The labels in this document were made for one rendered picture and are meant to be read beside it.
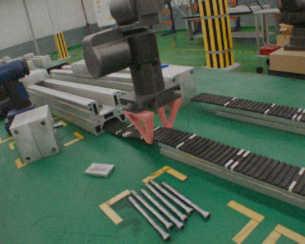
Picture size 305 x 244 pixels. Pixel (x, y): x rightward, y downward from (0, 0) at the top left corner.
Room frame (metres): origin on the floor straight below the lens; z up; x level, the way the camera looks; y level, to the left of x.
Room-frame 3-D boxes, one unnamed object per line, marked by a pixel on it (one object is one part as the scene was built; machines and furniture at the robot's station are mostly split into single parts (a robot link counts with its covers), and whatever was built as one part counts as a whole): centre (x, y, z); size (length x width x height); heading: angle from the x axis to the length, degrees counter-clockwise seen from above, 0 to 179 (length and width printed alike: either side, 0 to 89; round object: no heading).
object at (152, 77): (0.45, -0.01, 0.92); 0.10 x 0.07 x 0.07; 128
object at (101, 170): (0.40, 0.12, 0.78); 0.05 x 0.03 x 0.01; 64
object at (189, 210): (0.29, 0.00, 0.78); 0.11 x 0.01 x 0.01; 28
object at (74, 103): (0.91, 0.35, 0.82); 0.80 x 0.10 x 0.09; 38
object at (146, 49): (0.44, 0.00, 0.98); 0.07 x 0.06 x 0.07; 122
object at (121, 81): (1.02, 0.20, 0.82); 0.80 x 0.10 x 0.09; 38
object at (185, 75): (0.68, -0.08, 0.83); 0.12 x 0.09 x 0.10; 128
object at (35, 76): (1.11, 0.50, 0.87); 0.16 x 0.11 x 0.07; 38
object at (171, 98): (0.46, -0.02, 0.85); 0.07 x 0.07 x 0.09; 38
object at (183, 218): (0.28, 0.01, 0.78); 0.11 x 0.01 x 0.01; 26
